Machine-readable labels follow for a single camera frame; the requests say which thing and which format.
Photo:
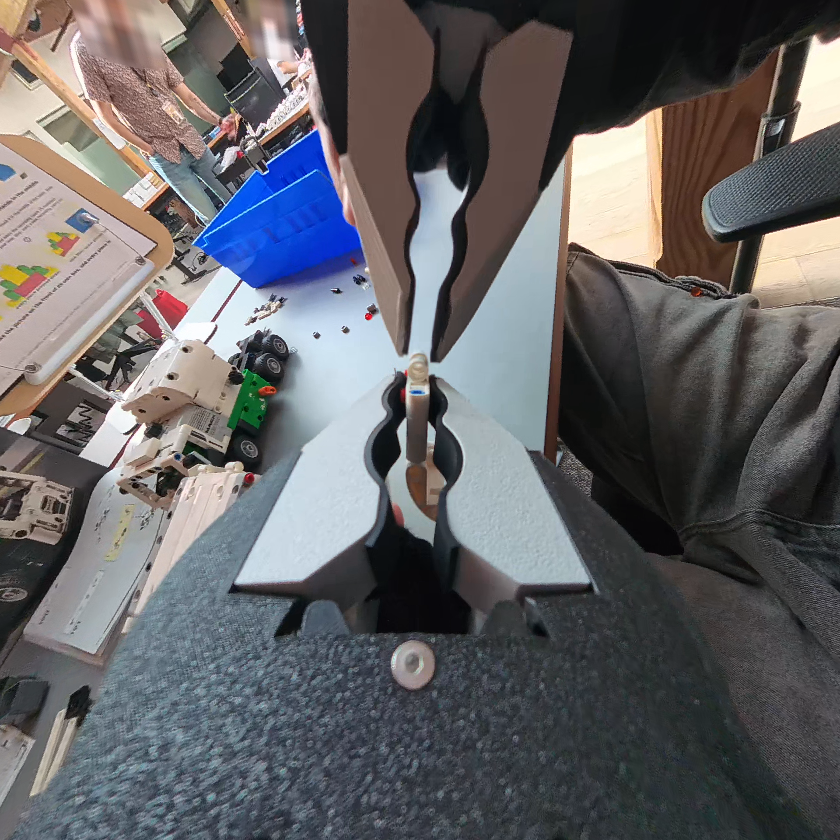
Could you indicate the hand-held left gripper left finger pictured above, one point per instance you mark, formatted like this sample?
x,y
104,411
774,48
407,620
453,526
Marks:
x,y
308,518

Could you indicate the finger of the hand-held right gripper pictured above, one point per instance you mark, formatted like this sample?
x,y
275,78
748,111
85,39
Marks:
x,y
518,144
380,164

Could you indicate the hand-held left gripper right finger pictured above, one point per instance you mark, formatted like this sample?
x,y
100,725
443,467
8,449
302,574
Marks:
x,y
518,518

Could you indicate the small tan brick piece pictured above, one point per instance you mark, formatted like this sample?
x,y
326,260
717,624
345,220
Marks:
x,y
417,420

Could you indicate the white lego truck container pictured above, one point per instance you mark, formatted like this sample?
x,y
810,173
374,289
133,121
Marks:
x,y
197,518

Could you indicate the lego truck with green side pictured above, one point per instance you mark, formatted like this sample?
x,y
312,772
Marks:
x,y
253,407

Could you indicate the lego instruction booklet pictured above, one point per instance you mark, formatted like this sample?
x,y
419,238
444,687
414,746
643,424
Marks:
x,y
85,590

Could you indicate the lego set box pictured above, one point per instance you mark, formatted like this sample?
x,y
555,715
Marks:
x,y
33,512

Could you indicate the small dark grey lego bin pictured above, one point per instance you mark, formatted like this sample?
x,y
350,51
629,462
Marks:
x,y
19,699

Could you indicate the small blue plastic bin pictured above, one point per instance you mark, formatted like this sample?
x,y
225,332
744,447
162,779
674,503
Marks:
x,y
303,157

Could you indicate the cluttered background desk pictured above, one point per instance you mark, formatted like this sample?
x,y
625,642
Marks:
x,y
282,121

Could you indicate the large blue plastic bin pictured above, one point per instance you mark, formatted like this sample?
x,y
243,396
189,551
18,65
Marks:
x,y
282,243

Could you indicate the wooden furniture panel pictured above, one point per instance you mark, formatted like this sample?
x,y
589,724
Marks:
x,y
709,184

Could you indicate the person's legs in grey pants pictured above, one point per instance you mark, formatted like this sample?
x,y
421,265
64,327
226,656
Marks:
x,y
722,426

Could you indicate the red plastic box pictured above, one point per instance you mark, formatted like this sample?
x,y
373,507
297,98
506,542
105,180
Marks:
x,y
169,308

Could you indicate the black office chair armrest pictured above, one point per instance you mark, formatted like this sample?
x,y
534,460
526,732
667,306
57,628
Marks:
x,y
774,190

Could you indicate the white tablet stand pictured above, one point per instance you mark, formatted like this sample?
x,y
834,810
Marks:
x,y
59,262

